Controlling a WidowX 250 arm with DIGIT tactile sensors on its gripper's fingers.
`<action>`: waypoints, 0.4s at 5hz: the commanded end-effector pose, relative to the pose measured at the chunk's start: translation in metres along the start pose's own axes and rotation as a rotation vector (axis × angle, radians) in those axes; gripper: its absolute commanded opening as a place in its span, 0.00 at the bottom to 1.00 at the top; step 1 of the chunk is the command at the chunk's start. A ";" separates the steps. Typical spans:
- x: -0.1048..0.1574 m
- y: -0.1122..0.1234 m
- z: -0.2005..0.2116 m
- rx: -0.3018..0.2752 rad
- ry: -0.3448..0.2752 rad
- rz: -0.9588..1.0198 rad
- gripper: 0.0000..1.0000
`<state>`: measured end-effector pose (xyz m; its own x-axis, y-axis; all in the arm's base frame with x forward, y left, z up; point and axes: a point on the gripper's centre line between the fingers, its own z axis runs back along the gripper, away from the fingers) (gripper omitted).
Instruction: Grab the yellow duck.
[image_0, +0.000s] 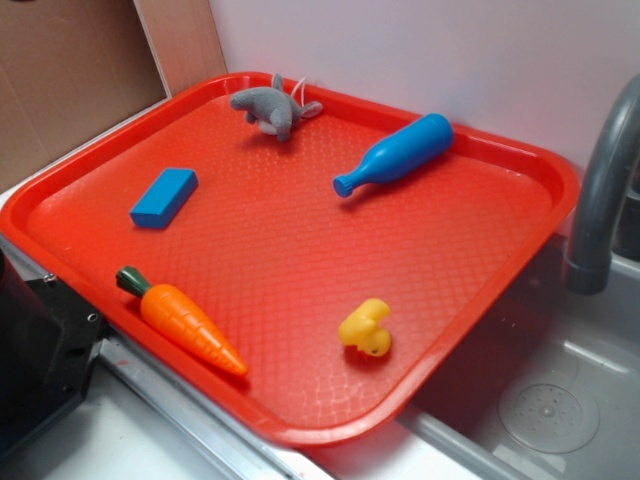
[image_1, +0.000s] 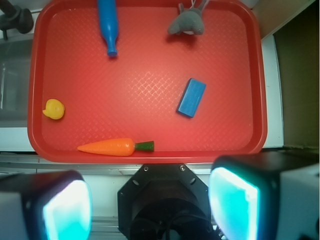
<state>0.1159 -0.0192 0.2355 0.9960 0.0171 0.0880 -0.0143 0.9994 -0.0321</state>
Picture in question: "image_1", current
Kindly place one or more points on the blue rectangular block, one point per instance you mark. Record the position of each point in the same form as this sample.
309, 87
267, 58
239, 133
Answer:
191, 98

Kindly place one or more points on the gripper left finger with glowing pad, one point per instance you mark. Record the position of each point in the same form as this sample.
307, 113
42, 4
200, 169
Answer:
45, 206

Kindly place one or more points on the red plastic tray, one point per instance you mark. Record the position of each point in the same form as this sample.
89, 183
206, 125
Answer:
136, 94

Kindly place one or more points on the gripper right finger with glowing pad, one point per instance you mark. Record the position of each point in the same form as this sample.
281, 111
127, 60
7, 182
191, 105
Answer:
272, 195

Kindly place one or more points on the grey plush toy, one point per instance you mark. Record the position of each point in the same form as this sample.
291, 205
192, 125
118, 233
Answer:
189, 20

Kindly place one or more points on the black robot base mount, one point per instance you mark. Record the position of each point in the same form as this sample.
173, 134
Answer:
165, 202

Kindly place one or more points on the yellow rubber duck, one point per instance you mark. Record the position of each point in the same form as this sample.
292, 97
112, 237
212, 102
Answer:
54, 109

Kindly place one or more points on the blue plastic bottle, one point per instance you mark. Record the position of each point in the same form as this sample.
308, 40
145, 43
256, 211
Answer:
109, 26

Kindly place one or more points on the orange toy carrot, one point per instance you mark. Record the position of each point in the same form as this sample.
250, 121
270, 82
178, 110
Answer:
119, 147

